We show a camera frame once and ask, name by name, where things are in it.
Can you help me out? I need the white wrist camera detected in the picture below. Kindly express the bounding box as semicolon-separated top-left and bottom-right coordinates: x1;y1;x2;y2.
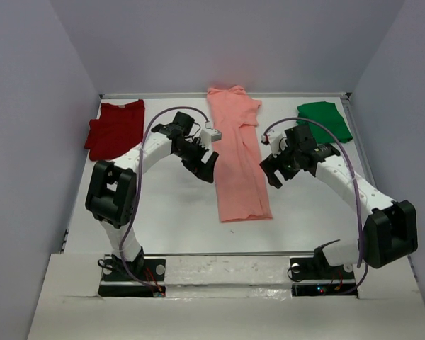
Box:
261;129;288;157
199;121;222;147

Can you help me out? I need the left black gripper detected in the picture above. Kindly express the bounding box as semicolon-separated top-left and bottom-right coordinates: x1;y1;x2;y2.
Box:
173;138;217;184

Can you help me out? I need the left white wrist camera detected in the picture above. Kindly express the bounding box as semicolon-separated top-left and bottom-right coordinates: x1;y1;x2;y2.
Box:
199;121;222;147

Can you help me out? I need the white cardboard front cover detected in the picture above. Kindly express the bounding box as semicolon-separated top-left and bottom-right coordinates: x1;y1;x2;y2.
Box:
29;254;425;339

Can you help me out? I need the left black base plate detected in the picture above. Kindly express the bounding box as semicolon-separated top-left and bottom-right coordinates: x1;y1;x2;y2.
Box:
97;256;166;298

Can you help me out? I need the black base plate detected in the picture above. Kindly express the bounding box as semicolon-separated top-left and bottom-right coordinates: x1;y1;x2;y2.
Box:
287;257;358;298
97;256;166;298

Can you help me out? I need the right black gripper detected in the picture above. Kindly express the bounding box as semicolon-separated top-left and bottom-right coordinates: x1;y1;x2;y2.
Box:
259;140;300;189

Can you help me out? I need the pink t-shirt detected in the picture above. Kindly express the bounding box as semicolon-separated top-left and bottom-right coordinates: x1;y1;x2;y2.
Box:
207;86;273;222

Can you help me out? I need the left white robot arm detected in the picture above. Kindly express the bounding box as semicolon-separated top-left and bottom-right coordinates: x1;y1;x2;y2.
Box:
85;106;222;281

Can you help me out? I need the green t-shirt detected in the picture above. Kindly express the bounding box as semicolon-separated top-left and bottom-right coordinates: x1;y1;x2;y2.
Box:
297;101;353;144

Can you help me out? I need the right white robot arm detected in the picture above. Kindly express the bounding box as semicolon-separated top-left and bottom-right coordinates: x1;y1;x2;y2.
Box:
260;124;418;278

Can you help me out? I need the red folded t-shirt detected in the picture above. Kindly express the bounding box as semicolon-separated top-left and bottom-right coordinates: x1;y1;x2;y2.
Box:
84;100;145;162

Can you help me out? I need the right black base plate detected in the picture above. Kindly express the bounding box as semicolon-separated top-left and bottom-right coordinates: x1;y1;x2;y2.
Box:
287;257;358;298

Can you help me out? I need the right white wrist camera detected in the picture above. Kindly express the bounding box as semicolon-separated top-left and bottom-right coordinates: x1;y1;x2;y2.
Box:
261;129;288;157

